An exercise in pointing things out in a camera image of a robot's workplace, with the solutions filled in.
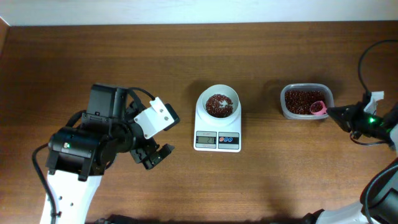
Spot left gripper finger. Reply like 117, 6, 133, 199
142, 144, 175, 170
164, 103, 180, 131

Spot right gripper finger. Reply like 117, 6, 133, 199
326, 105, 355, 113
326, 112, 348, 132

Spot pink measuring scoop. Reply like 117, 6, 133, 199
310, 101, 327, 116

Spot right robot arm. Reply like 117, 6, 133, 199
193, 115, 394, 222

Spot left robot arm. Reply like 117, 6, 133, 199
32, 84, 180, 223

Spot white digital kitchen scale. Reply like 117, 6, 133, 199
193, 97, 243, 152

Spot clear plastic container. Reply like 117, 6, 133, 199
280, 83, 334, 120

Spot red beans in bowl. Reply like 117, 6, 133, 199
205, 94, 233, 118

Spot white round bowl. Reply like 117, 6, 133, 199
196, 84, 241, 120

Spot red adzuki beans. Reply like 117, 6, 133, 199
284, 90, 326, 115

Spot left black camera cable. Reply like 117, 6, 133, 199
31, 86, 156, 224

